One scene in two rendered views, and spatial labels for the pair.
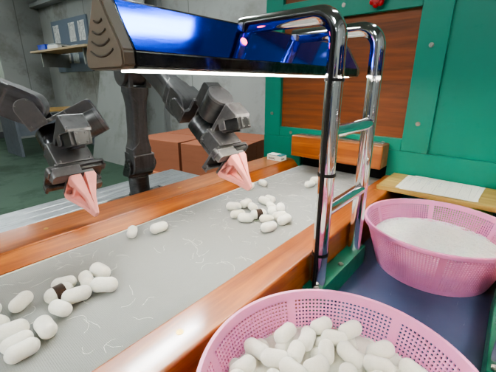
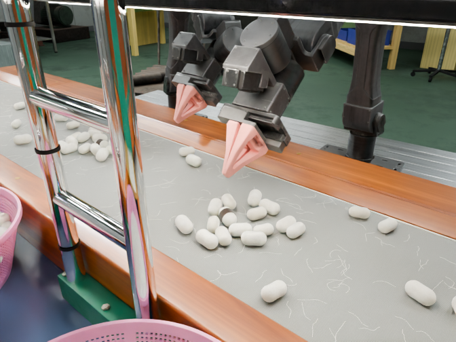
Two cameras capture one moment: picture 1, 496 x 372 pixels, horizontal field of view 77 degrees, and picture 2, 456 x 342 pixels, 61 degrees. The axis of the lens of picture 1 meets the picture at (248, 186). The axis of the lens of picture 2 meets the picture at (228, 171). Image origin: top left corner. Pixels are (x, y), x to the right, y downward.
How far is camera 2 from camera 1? 0.81 m
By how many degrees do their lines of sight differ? 82
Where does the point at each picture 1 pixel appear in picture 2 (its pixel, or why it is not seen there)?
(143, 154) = (357, 105)
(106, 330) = not seen: hidden behind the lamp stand
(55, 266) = (144, 140)
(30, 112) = (198, 27)
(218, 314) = (22, 189)
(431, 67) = not seen: outside the picture
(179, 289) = (87, 184)
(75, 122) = (182, 39)
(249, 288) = (42, 201)
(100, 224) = (193, 135)
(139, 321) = not seen: hidden behind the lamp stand
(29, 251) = (156, 125)
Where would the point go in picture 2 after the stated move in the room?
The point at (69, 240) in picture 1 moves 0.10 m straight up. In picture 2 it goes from (172, 132) to (169, 89)
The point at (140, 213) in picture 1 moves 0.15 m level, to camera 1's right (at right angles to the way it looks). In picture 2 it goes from (222, 146) to (220, 180)
